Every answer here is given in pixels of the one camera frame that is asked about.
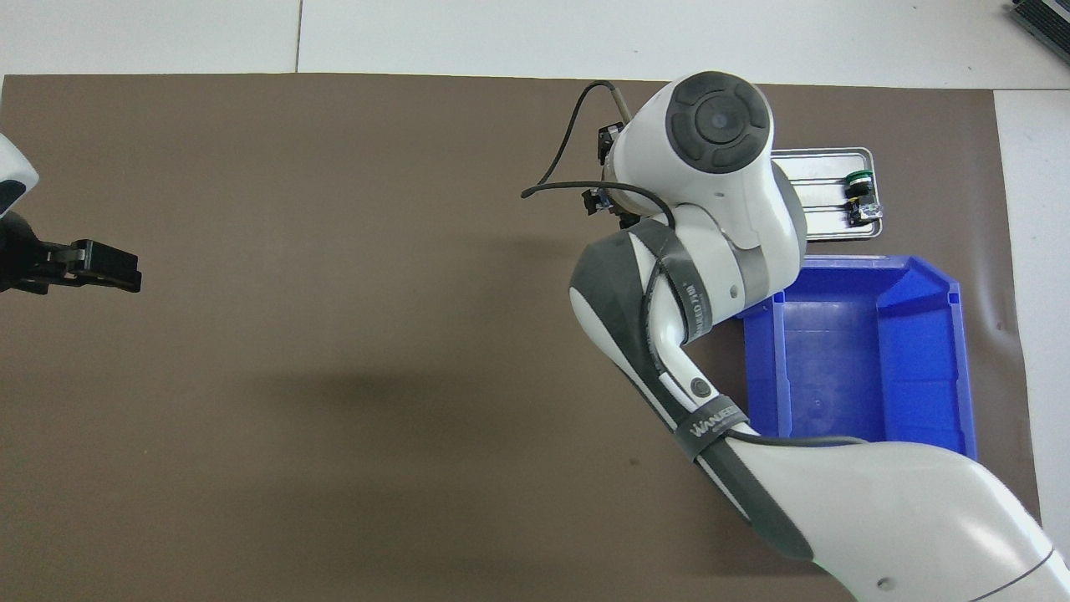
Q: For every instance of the silver metal tray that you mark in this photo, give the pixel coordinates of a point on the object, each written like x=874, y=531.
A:
x=823, y=188

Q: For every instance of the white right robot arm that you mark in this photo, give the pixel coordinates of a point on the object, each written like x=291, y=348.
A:
x=878, y=518

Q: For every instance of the brown table mat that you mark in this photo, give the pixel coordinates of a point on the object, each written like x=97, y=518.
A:
x=334, y=251

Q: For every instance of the blue plastic storage bin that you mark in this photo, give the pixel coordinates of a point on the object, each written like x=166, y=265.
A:
x=844, y=368

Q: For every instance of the grey ribbed device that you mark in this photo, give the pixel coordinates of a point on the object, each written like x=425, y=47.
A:
x=1049, y=21

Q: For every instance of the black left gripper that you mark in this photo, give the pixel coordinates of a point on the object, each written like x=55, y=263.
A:
x=21, y=259

